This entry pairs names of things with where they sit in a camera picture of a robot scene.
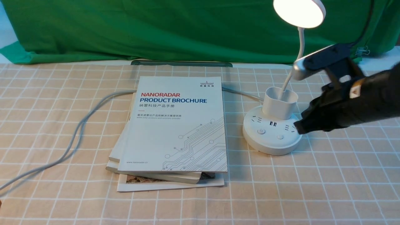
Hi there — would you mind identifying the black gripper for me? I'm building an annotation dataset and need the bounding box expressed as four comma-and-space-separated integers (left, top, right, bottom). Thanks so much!
294, 63, 399, 134

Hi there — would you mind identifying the white desk lamp with sockets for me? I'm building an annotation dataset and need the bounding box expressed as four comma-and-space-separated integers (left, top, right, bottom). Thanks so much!
242, 0, 326, 156

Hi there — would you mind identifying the metal binder clip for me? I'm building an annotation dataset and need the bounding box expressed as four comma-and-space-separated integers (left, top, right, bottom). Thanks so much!
355, 46, 370, 58

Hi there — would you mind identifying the middle thick white book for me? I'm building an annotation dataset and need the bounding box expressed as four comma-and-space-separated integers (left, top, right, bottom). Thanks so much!
106, 92, 216, 184

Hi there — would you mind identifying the white Nanoradar product brochure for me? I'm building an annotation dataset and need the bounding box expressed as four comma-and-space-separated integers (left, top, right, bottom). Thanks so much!
118, 76, 228, 173

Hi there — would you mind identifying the bottom white magazine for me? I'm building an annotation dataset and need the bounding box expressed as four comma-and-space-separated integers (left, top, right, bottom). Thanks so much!
116, 173, 225, 193

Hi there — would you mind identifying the beige checkered tablecloth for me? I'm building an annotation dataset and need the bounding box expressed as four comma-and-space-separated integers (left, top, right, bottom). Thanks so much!
0, 64, 400, 225

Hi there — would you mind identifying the green backdrop cloth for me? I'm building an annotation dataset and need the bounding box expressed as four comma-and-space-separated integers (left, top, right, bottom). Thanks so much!
0, 0, 400, 69

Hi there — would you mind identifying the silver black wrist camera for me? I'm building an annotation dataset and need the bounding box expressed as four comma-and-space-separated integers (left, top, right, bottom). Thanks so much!
291, 43, 364, 89

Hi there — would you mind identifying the black camera cable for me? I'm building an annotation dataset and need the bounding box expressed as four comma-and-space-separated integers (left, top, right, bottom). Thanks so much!
349, 0, 375, 48

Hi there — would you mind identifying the grey power cable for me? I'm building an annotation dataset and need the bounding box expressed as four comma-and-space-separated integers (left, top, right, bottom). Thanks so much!
0, 86, 265, 192

